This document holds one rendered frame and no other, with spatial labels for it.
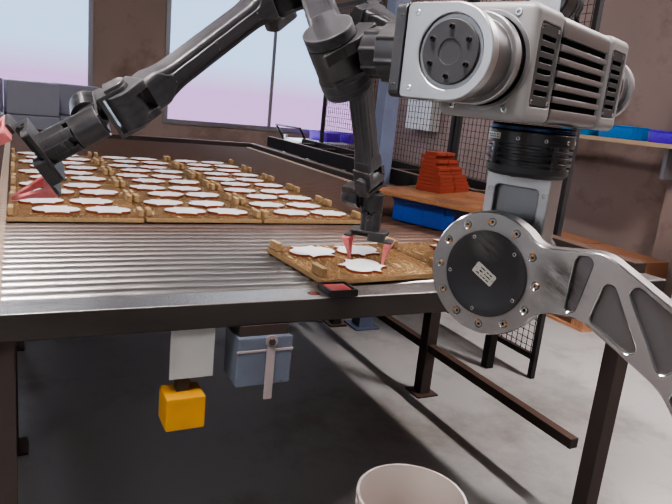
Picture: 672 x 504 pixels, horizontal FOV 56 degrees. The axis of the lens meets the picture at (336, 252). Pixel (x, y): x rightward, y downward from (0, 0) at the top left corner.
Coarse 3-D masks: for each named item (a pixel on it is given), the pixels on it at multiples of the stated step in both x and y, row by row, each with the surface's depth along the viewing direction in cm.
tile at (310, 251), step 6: (306, 246) 191; (312, 246) 191; (294, 252) 182; (300, 252) 182; (306, 252) 183; (312, 252) 184; (318, 252) 185; (324, 252) 185; (330, 252) 186; (312, 258) 180
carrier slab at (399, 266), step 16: (288, 256) 180; (336, 256) 186; (352, 256) 188; (368, 256) 190; (400, 256) 194; (304, 272) 169; (336, 272) 168; (384, 272) 173; (400, 272) 175; (416, 272) 177
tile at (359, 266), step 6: (342, 264) 174; (348, 264) 174; (354, 264) 175; (360, 264) 176; (366, 264) 176; (372, 264) 177; (378, 264) 178; (348, 270) 170; (354, 270) 169; (360, 270) 169; (366, 270) 170; (372, 270) 171; (378, 270) 171
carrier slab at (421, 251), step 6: (402, 246) 209; (408, 246) 209; (414, 246) 210; (420, 246) 211; (426, 246) 212; (402, 252) 200; (408, 252) 201; (414, 252) 202; (420, 252) 202; (426, 252) 203; (432, 252) 204; (420, 258) 194; (426, 258) 195
